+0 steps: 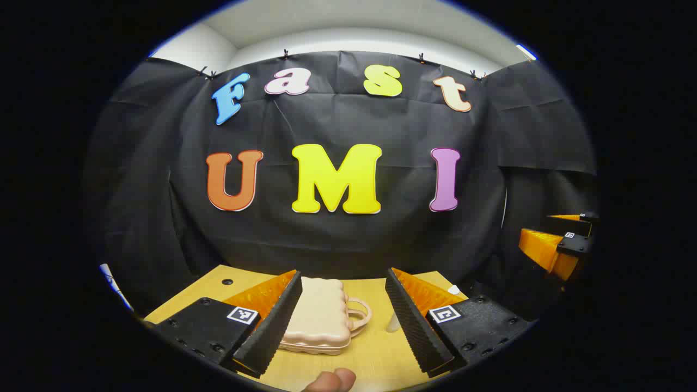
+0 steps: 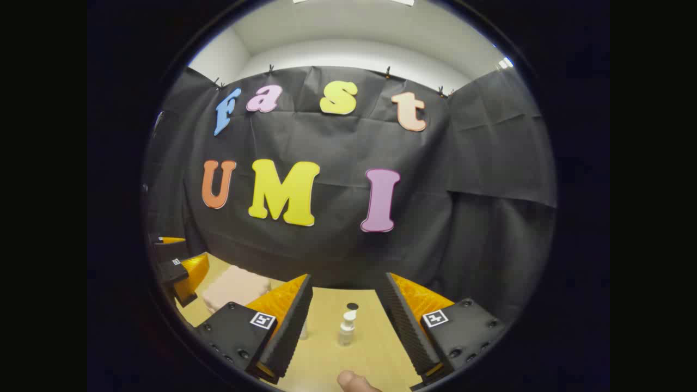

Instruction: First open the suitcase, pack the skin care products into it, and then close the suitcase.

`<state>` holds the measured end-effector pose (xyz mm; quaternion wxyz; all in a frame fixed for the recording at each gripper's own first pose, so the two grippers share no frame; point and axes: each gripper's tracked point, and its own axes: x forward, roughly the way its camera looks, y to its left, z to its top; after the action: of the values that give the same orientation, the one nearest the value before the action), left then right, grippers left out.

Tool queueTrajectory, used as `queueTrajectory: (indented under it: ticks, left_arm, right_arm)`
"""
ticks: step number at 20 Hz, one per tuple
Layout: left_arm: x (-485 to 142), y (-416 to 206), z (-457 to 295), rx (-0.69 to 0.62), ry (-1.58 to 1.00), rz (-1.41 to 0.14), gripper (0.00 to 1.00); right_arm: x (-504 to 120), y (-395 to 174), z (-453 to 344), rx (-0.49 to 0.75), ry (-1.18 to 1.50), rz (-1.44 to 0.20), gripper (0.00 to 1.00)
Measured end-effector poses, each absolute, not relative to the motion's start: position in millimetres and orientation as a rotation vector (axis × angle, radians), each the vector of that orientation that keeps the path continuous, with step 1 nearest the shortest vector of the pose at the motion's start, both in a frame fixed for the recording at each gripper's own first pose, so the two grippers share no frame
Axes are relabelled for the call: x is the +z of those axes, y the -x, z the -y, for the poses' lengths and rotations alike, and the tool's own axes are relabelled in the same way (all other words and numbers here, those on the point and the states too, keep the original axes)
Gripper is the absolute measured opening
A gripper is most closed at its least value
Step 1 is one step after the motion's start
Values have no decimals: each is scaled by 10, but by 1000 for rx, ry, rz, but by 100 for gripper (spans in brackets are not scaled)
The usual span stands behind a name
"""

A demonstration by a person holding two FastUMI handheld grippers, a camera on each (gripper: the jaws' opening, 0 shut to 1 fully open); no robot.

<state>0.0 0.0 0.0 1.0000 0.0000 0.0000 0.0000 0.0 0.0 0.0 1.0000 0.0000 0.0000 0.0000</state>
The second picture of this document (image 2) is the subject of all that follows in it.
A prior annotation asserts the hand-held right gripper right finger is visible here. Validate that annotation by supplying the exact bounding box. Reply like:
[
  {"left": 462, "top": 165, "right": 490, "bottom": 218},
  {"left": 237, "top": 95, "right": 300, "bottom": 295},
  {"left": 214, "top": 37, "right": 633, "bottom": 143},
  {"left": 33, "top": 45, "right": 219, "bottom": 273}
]
[{"left": 386, "top": 272, "right": 510, "bottom": 384}]

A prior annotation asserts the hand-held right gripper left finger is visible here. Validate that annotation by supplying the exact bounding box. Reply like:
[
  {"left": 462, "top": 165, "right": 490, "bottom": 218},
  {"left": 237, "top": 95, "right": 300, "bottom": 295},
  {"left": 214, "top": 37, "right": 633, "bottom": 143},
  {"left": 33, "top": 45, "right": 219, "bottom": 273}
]
[{"left": 193, "top": 274, "right": 314, "bottom": 384}]

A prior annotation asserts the pink suitcase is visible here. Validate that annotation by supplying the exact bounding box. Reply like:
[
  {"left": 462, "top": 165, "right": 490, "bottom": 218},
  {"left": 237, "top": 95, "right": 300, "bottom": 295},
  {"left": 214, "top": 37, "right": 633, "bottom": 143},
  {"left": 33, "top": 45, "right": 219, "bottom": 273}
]
[{"left": 201, "top": 265, "right": 271, "bottom": 315}]

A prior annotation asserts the white pump bottle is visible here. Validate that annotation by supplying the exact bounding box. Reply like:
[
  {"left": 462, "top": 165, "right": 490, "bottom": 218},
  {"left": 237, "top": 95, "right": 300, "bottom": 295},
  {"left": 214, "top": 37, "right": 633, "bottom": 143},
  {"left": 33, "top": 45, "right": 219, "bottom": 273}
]
[{"left": 338, "top": 310, "right": 358, "bottom": 347}]

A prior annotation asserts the black backdrop cloth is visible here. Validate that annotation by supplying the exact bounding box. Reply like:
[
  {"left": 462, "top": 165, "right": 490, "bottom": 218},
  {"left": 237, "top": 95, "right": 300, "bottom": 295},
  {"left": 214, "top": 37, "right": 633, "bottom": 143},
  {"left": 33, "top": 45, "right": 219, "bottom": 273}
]
[{"left": 144, "top": 65, "right": 557, "bottom": 327}]

